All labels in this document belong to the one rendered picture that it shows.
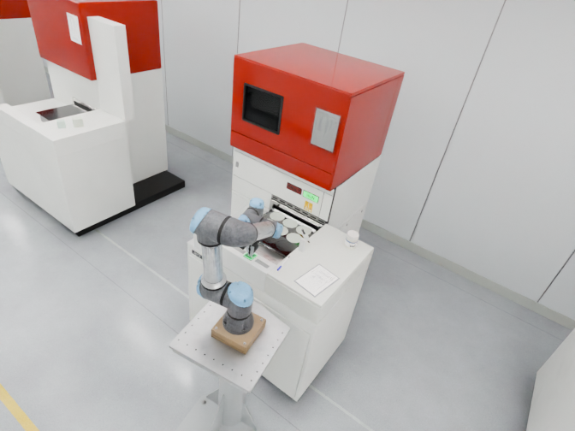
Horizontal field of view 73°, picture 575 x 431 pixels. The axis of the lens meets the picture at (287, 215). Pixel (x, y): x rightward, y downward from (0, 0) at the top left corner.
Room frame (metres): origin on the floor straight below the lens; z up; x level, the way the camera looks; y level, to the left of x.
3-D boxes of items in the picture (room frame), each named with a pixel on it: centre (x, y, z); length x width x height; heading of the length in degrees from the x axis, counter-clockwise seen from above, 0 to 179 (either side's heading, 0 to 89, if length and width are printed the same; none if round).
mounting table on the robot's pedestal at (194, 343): (1.21, 0.17, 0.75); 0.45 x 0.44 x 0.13; 158
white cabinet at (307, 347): (1.84, 0.02, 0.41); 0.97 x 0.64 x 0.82; 59
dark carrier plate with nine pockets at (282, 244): (1.98, 0.03, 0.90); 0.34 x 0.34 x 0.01; 59
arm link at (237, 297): (1.23, 0.16, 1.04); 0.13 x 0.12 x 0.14; 73
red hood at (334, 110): (2.53, -0.07, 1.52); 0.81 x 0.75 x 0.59; 59
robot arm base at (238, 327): (1.23, 0.16, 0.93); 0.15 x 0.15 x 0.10
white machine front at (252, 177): (2.26, 0.09, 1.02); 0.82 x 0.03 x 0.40; 59
